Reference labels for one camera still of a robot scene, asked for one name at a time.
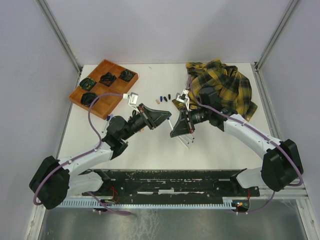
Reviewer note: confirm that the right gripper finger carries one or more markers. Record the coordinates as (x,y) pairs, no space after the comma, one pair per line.
(177,134)
(181,122)

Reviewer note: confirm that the white cable duct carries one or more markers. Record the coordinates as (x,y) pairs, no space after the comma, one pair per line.
(90,202)

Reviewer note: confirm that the pink cap white marker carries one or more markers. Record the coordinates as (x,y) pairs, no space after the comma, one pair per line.
(185,143)

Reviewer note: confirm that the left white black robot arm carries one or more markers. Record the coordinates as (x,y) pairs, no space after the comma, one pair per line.
(56,179)

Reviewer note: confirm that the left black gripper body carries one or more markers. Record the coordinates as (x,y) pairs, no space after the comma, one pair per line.
(143,114)

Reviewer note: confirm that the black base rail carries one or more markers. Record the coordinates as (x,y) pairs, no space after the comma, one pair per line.
(172,186)

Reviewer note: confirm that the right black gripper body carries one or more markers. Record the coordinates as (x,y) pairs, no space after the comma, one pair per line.
(191,115)

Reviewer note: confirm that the yellow plaid shirt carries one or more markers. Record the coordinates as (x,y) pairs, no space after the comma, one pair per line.
(232,87)

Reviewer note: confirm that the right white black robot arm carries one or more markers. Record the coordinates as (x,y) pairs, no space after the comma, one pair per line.
(281,162)

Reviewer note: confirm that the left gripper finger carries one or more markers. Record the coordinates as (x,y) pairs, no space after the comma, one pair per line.
(158,119)
(154,113)

